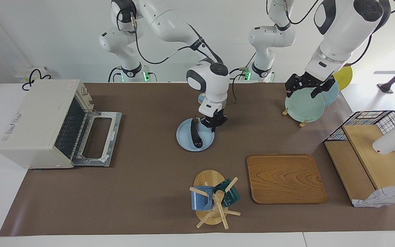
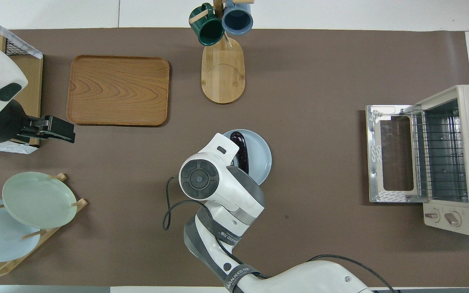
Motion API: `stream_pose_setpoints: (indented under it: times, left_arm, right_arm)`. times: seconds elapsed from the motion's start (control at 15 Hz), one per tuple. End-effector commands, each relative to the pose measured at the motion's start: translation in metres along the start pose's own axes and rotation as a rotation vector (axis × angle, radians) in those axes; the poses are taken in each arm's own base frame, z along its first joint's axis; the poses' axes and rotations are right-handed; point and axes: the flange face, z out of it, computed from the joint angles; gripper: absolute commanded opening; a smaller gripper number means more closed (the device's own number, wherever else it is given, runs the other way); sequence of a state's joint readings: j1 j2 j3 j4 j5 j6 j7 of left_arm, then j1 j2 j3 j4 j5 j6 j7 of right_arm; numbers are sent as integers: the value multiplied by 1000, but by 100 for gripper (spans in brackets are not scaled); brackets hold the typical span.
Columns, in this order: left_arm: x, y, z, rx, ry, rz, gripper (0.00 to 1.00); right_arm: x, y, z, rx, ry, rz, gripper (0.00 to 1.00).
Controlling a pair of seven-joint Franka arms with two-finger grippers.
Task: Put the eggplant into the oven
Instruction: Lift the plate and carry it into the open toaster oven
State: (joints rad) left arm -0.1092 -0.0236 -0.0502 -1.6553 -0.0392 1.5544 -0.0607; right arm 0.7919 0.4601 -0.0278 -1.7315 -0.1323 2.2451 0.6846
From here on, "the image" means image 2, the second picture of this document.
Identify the large beige oven knob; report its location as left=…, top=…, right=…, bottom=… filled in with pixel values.
left=444, top=211, right=462, bottom=227

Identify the dark green mug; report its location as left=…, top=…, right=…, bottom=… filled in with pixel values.
left=189, top=3, right=225, bottom=46

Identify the dark purple eggplant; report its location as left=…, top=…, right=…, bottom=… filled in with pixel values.
left=230, top=131, right=250, bottom=175

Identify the glass oven door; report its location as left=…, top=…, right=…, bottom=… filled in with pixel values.
left=366, top=105, right=425, bottom=203

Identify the pale green plate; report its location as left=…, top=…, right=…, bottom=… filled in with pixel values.
left=2, top=171, right=78, bottom=229

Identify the wooden plate rack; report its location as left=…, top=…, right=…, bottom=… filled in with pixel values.
left=0, top=173, right=88, bottom=280

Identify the wooden storage box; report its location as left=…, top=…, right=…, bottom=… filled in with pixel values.
left=0, top=31, right=44, bottom=146

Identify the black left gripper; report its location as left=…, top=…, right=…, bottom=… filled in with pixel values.
left=18, top=115, right=76, bottom=144

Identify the wooden serving tray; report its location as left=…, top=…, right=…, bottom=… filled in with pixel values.
left=66, top=55, right=170, bottom=127

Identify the wooden mug tree stand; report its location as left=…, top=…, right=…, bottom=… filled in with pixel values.
left=189, top=0, right=255, bottom=105

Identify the brown table mat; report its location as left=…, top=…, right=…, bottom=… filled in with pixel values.
left=0, top=28, right=469, bottom=287

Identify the blue grey mug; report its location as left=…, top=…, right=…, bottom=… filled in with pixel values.
left=221, top=0, right=254, bottom=36

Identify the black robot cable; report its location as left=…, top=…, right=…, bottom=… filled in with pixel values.
left=162, top=175, right=400, bottom=293

